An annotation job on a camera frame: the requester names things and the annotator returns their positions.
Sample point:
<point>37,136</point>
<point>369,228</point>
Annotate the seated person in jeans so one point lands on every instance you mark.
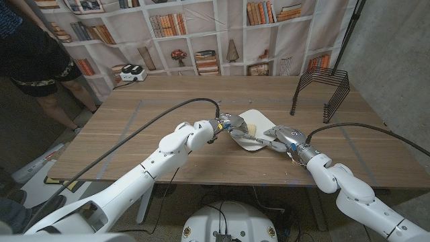
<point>13,215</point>

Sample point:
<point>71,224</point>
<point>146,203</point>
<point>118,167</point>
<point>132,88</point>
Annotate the white table leg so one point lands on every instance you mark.
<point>144,210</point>

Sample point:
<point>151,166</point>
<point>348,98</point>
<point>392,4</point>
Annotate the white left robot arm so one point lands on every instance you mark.
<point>127,191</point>

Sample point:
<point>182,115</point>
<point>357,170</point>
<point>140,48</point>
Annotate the yellow floor pad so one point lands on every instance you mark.
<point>70,185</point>

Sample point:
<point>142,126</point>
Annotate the yellow sponge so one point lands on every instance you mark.
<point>252,129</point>

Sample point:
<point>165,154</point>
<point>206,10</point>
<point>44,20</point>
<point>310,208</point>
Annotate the black tripod stand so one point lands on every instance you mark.
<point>348,33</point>

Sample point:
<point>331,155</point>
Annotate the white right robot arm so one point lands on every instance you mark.
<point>359,198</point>

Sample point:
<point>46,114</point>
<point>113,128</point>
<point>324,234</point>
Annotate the white power strip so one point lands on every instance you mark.
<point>133,74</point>

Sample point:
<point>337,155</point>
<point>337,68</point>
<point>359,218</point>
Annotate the grey table leg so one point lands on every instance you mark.
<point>317,211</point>

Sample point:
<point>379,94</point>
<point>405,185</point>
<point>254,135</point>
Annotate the white floor box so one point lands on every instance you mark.
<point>37,163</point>

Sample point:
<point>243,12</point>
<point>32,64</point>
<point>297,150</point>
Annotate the printed bookshelf backdrop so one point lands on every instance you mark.
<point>295,37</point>

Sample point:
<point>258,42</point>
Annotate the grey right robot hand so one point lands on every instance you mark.
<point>292,138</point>

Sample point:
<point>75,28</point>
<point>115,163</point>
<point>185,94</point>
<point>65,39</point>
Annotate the grey tape strip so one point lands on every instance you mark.
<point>122,134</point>
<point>356,151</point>

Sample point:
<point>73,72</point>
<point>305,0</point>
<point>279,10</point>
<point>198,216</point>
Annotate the standing person in black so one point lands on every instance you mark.
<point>30,57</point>

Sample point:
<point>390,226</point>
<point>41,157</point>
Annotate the white square paper plate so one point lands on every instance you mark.
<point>260,117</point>

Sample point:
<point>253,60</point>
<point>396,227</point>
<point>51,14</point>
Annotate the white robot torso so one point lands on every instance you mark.
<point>242,218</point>

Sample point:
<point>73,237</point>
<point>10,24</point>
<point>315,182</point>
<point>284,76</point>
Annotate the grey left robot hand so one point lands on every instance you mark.
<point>235,122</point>

